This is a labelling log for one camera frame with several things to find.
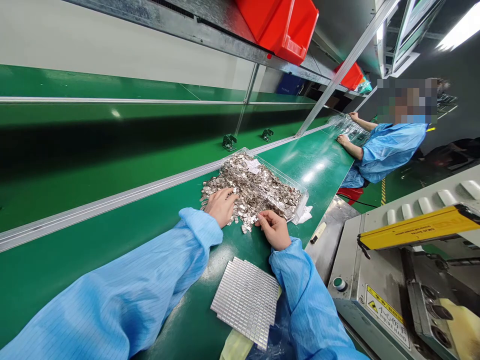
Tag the clear plastic box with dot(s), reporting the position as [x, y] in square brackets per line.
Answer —
[285, 180]

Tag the aluminium post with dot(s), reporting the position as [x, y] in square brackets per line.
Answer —
[337, 75]

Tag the person's right hand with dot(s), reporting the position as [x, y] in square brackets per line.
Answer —
[278, 232]

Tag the yellowish plastic bag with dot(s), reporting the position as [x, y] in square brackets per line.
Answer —
[234, 347]

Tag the large red plastic bin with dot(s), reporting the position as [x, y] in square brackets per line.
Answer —
[285, 26]

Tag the pile of small metal pieces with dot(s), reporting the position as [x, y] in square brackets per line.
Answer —
[255, 183]

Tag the metal shelf frame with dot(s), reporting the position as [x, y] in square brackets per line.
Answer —
[210, 30]

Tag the blue box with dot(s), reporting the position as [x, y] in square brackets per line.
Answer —
[291, 83]

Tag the grey compartment tray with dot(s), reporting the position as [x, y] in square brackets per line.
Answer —
[247, 296]

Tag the aluminium guide rail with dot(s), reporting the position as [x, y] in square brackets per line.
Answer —
[112, 198]

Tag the green metal bracket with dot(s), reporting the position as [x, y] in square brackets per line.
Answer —
[229, 142]
[267, 135]

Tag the small red plastic bin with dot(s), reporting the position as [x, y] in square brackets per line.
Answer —
[351, 76]

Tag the grey machine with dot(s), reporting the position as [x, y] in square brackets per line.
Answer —
[397, 292]

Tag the white crumpled cloth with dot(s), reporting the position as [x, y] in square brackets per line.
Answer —
[304, 214]

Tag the person's left fingers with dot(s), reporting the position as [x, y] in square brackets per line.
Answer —
[229, 194]

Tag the red stool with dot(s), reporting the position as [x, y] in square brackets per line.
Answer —
[350, 194]

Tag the stack of clear trays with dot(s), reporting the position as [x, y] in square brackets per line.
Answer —
[347, 125]

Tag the person's left hand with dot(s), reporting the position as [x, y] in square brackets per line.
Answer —
[219, 206]

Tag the person's right fingers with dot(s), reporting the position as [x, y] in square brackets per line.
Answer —
[265, 218]

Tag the yellow safety sensor bar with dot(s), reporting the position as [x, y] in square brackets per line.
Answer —
[416, 225]

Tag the white marker pen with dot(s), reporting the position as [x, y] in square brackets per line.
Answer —
[318, 232]

